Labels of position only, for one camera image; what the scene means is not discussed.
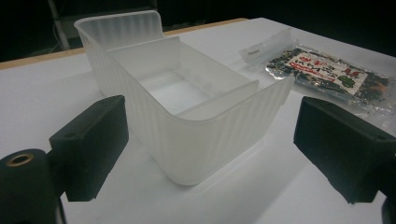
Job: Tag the translucent white plastic storage box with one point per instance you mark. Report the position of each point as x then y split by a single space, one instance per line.
193 137

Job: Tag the metal stand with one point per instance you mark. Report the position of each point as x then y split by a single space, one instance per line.
59 25

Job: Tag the clear dried vegetable snack packet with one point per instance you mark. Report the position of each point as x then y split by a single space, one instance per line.
330 74

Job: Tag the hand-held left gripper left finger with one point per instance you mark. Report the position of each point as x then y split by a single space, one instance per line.
93 140

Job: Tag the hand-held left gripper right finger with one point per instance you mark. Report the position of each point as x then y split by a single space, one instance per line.
342 146

